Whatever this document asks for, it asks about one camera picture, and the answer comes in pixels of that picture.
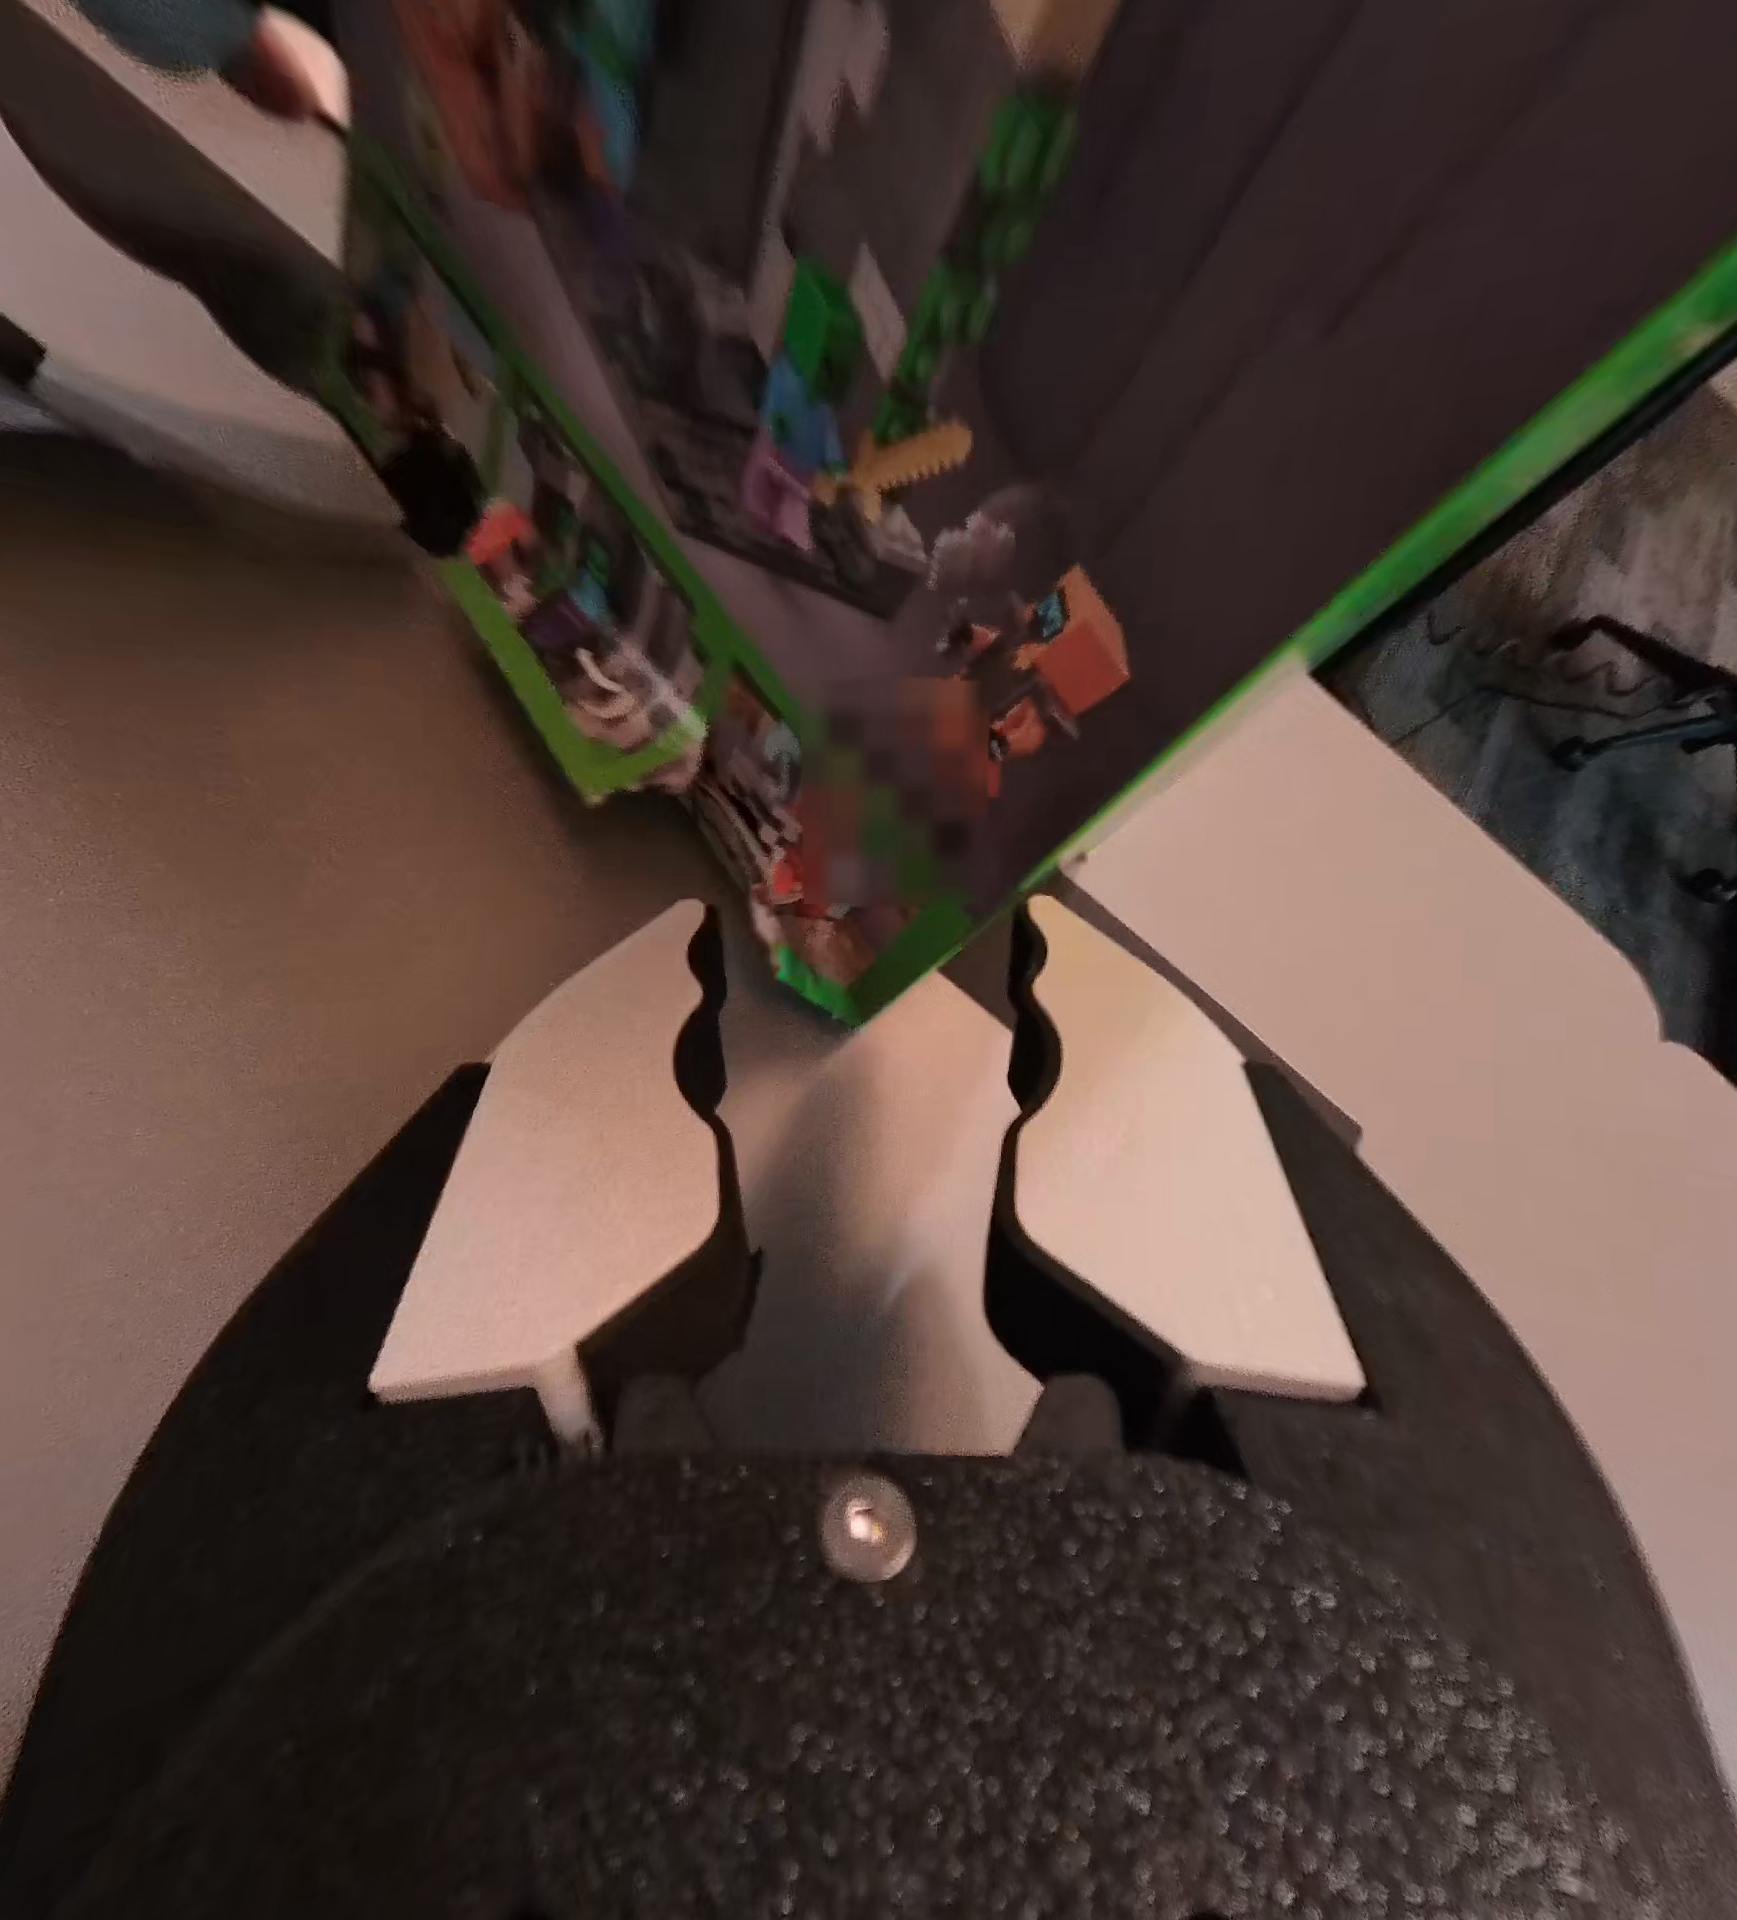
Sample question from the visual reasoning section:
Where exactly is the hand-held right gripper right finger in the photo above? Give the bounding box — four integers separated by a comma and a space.
982, 894, 1367, 1410

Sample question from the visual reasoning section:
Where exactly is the black tripod stand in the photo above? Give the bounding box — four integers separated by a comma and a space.
1408, 495, 1737, 1097

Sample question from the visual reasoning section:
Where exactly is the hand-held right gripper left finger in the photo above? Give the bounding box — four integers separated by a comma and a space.
367, 897, 768, 1455

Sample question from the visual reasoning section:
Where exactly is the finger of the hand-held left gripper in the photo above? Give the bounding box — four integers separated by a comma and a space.
0, 30, 489, 560

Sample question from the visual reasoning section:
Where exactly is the green lego box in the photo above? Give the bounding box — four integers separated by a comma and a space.
336, 0, 1737, 1028

